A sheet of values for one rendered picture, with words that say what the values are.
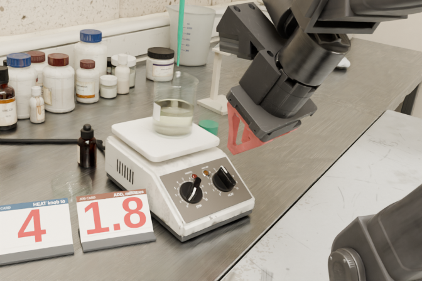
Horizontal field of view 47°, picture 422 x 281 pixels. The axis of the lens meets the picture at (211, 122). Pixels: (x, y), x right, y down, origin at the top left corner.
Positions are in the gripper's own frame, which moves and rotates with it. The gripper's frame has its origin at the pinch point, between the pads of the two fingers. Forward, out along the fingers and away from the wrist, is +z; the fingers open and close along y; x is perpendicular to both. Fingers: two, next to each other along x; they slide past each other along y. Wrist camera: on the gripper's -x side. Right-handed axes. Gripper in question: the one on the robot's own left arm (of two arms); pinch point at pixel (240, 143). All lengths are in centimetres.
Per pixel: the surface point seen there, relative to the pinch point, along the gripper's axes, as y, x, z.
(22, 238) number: 24.9, -4.9, 13.1
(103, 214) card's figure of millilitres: 15.5, -2.9, 11.5
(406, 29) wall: -140, -28, 34
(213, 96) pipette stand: -29.5, -23.2, 27.9
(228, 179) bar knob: 0.4, 1.8, 5.7
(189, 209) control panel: 7.2, 2.8, 7.2
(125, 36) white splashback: -29, -54, 39
